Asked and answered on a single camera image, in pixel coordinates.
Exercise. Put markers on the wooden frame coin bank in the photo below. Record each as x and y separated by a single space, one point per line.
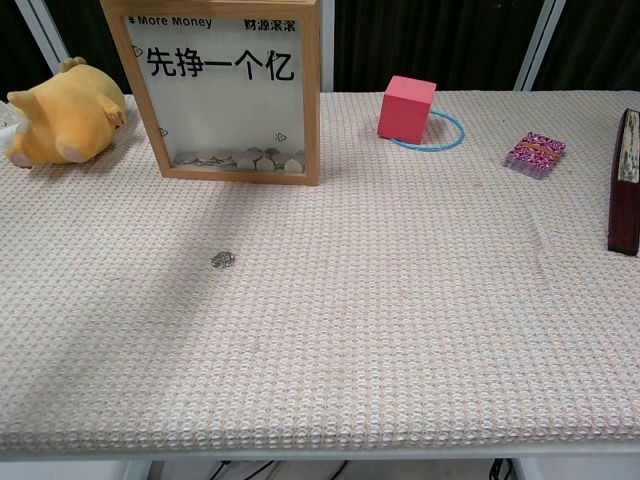
220 110

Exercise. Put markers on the beige woven tablecloth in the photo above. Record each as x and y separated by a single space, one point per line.
350 325

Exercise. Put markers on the silver coin heap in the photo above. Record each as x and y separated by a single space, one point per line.
250 162

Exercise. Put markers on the red cube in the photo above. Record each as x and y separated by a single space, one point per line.
402 115

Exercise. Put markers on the black pleated curtain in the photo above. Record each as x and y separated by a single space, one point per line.
85 30
595 40
12 45
435 40

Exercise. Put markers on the purple patterned card deck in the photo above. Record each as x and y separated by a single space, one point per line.
535 152

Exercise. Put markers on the yellow plush toy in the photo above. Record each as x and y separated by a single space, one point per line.
65 115

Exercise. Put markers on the white metal frame post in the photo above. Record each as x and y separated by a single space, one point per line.
46 25
326 45
539 45

